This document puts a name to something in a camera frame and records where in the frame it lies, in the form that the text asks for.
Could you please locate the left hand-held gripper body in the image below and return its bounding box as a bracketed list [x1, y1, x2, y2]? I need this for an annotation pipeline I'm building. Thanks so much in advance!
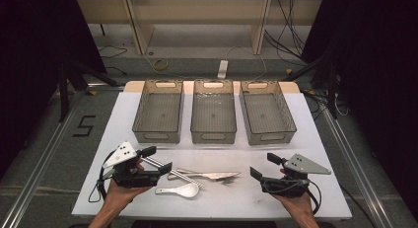
[102, 141, 163, 190]

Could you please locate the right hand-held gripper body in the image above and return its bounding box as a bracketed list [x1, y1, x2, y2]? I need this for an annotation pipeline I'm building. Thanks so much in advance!
[259, 152, 332, 198]

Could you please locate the metal fork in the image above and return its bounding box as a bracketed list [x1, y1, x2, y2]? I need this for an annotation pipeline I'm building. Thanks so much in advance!
[175, 168, 237, 186]

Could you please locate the grey mesh plastic bin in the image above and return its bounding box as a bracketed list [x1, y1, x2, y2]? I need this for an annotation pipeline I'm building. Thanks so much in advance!
[131, 79, 184, 144]
[190, 79, 238, 145]
[239, 79, 298, 146]

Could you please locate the person's left hand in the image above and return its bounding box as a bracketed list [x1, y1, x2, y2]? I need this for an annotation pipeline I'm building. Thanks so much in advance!
[104, 158, 154, 209]

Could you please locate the person's right hand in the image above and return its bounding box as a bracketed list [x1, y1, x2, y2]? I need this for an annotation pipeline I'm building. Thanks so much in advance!
[271, 168, 317, 220]

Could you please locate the white table cover sheet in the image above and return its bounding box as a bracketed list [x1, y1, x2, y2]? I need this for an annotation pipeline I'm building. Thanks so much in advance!
[71, 91, 353, 221]

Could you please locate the black metal stand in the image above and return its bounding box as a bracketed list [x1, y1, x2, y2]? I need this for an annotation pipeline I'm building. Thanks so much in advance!
[57, 58, 121, 123]
[282, 53, 339, 120]

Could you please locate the yellow tape roll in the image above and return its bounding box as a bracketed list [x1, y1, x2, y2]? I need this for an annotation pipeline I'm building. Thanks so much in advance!
[153, 58, 171, 72]

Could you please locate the white power strip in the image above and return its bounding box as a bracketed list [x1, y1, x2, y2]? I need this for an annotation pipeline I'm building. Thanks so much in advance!
[217, 59, 229, 80]

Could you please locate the black curtain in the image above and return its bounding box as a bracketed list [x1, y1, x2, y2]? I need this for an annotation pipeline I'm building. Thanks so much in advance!
[0, 0, 106, 180]
[300, 0, 418, 221]

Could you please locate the wooden shelf unit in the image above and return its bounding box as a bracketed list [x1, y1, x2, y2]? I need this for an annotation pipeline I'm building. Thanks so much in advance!
[76, 0, 323, 56]

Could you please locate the right hand-held gripper black cable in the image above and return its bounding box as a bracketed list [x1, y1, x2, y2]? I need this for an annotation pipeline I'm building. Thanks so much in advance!
[262, 178, 323, 216]

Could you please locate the hand-held gripper black cable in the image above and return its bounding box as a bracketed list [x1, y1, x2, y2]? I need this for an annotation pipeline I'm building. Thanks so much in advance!
[262, 178, 323, 216]
[88, 151, 115, 203]

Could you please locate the left hand-held gripper black cable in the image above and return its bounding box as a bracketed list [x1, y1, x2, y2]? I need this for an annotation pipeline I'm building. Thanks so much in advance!
[88, 151, 115, 203]

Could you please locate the aluminium floor rail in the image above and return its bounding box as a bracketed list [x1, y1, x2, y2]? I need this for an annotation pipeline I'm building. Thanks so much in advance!
[319, 108, 390, 228]
[86, 82, 127, 92]
[0, 89, 88, 228]

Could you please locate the white power strip cable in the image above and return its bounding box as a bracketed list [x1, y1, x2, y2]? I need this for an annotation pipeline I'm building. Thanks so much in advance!
[226, 44, 268, 81]

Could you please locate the thin black floor cable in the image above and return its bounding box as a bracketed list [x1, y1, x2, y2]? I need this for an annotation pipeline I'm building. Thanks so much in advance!
[98, 44, 128, 77]

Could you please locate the black cable bundle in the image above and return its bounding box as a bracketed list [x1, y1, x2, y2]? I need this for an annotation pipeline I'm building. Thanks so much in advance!
[264, 0, 314, 67]

